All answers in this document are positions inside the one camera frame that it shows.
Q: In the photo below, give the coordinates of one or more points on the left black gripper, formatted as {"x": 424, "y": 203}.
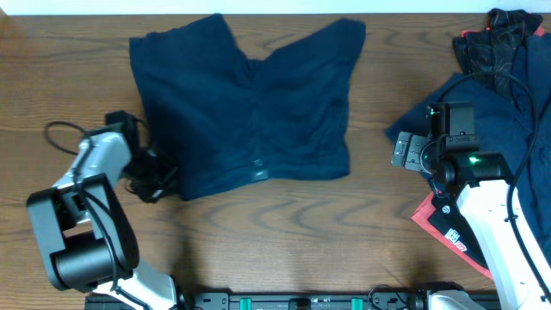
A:
{"x": 151, "y": 180}

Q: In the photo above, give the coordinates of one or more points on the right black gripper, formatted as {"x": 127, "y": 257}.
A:
{"x": 412, "y": 158}

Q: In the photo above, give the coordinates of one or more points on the navy blue shorts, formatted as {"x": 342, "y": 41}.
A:
{"x": 227, "y": 120}

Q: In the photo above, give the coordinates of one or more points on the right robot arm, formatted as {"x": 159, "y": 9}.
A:
{"x": 479, "y": 185}

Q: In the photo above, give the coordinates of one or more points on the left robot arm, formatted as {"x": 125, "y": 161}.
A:
{"x": 85, "y": 239}

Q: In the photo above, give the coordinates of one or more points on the navy blue garment pile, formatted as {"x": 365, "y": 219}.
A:
{"x": 504, "y": 125}

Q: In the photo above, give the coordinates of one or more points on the black patterned garment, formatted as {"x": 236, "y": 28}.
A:
{"x": 513, "y": 43}

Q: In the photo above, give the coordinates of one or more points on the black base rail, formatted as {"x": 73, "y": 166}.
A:
{"x": 440, "y": 296}

